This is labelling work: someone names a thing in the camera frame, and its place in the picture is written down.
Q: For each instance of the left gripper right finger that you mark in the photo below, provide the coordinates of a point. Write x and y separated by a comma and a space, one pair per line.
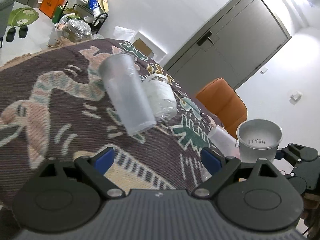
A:
222, 171

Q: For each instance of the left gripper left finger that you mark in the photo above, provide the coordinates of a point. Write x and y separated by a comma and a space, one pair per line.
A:
91, 171

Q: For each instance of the grey frosted cup with drawing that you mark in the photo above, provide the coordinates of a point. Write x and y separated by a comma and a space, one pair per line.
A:
258, 138

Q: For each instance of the pink frosted cup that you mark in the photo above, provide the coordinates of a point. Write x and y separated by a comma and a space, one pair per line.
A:
224, 142

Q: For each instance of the large frosted plastic cup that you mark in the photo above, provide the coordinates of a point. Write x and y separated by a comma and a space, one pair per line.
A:
124, 88

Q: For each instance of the orange leather chair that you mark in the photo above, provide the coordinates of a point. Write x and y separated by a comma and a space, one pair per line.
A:
220, 99

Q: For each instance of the patterned woven tablecloth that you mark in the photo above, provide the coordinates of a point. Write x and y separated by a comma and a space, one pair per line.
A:
54, 106

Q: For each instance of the clear plastic jar white label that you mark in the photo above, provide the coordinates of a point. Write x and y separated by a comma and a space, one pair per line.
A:
160, 96

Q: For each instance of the grey door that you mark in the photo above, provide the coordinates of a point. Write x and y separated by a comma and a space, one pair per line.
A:
246, 34

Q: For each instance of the brown cardboard piece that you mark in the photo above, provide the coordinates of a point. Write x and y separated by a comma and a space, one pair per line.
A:
143, 48

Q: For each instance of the white plastic bag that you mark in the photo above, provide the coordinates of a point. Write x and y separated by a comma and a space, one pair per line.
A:
121, 33

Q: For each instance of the black slipper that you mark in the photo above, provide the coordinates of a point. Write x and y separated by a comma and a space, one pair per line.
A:
10, 35
23, 31

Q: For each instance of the black storage rack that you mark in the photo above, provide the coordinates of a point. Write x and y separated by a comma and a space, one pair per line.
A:
88, 11

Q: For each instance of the orange paper bag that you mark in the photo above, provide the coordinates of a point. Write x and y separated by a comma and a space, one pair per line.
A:
48, 7

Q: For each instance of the white wall switch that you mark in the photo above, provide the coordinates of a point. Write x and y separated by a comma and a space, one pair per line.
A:
296, 95

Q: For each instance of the small white door switch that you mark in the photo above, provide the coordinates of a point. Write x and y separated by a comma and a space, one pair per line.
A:
263, 70

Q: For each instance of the black door handle lock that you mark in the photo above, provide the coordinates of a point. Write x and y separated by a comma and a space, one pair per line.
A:
204, 38

